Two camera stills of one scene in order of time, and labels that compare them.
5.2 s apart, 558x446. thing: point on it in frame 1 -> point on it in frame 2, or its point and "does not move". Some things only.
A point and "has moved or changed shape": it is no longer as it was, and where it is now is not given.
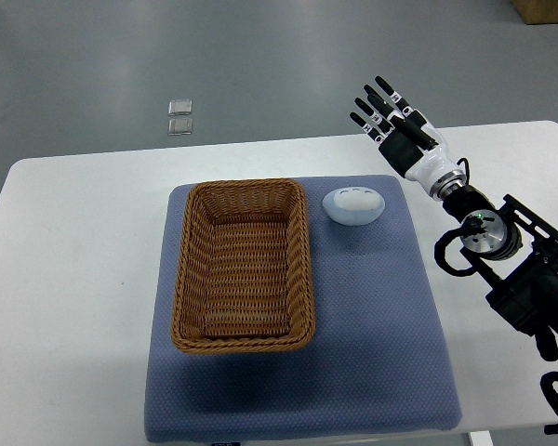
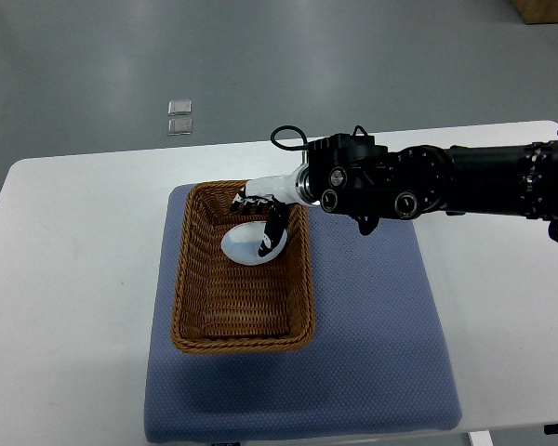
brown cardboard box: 538,12 does not move
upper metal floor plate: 180,107 does not move
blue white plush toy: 353,205 has moved or changed shape
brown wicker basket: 245,281 does not move
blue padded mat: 380,363 does not move
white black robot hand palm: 433,169 -> 283,188
